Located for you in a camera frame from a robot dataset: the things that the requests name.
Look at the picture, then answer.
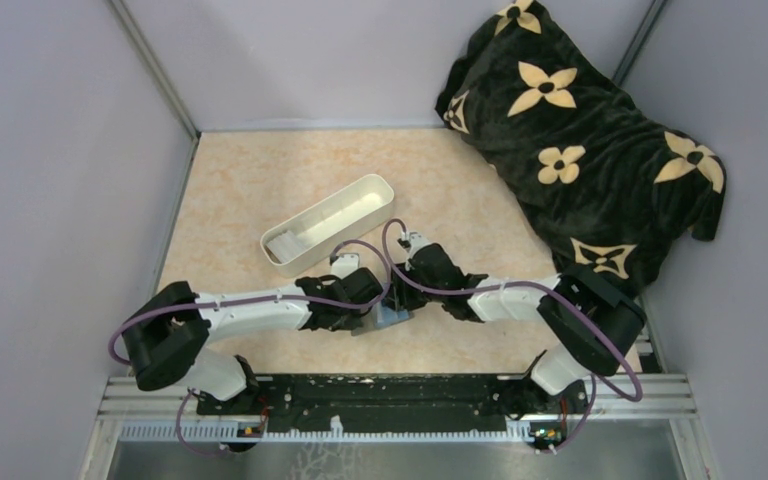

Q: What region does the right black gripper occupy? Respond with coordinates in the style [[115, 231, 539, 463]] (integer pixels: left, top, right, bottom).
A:
[[380, 261, 446, 312]]

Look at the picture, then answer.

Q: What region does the white plastic tray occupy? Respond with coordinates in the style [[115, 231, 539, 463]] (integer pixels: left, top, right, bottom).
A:
[[260, 174, 396, 278]]

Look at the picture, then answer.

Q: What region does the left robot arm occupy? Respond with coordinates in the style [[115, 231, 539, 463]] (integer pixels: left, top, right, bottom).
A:
[[112, 267, 388, 414]]

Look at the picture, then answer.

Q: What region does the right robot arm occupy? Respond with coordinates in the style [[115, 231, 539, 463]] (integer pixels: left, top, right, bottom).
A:
[[385, 238, 646, 412]]

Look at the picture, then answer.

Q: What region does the stack of white cards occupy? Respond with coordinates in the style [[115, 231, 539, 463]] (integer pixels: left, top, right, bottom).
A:
[[265, 230, 314, 264]]

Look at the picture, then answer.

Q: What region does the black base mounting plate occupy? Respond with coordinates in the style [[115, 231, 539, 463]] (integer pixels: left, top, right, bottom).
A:
[[197, 374, 587, 433]]

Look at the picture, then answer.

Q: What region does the black floral blanket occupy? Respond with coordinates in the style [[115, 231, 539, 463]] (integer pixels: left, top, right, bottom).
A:
[[435, 1, 727, 297]]

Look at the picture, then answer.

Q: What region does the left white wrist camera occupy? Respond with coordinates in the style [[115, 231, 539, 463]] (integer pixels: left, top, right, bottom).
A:
[[330, 253, 360, 279]]

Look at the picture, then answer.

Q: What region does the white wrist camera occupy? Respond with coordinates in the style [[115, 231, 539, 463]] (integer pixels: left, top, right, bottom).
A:
[[330, 253, 360, 279], [397, 231, 432, 258]]

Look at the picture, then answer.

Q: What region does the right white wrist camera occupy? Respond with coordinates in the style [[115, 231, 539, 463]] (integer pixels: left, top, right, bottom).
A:
[[397, 231, 432, 258]]

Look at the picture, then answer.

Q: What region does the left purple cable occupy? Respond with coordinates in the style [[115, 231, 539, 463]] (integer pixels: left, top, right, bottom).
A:
[[106, 239, 393, 460]]

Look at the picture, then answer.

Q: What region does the purple cable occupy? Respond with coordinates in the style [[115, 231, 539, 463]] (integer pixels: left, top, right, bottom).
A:
[[106, 239, 393, 460], [381, 218, 645, 455]]

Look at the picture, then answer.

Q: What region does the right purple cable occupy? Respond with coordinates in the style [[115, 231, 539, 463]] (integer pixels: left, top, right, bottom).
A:
[[381, 218, 645, 455]]

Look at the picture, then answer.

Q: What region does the aluminium frame rail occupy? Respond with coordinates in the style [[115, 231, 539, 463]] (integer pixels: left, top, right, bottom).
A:
[[98, 374, 697, 443]]

